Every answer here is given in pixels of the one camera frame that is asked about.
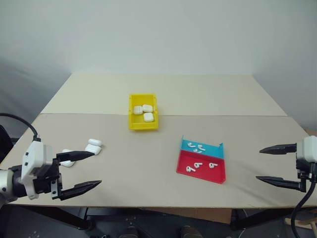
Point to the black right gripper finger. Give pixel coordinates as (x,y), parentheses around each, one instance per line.
(280,149)
(280,181)

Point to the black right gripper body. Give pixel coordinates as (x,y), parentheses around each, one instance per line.
(307,171)

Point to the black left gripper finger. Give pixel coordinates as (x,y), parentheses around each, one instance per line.
(74,155)
(79,188)

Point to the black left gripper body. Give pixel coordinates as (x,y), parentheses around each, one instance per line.
(56,178)

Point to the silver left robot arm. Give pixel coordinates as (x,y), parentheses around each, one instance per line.
(10,182)

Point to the yellow plastic bin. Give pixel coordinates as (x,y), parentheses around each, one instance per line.
(132,124)

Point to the black object beside table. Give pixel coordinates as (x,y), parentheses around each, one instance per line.
(6,143)

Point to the red and blue tray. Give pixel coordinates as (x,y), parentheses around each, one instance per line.
(205,173)

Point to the dark rounded shape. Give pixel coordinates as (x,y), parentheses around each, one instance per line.
(190,232)

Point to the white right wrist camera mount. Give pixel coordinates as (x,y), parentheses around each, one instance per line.
(308,148)

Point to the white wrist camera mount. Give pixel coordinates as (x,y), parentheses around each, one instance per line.
(34,155)
(308,148)

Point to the black table leg frame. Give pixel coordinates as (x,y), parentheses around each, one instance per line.
(247,220)
(69,218)

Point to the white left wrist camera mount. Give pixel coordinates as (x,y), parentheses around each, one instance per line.
(34,155)

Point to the light wooden frame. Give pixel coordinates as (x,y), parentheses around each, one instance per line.
(305,223)

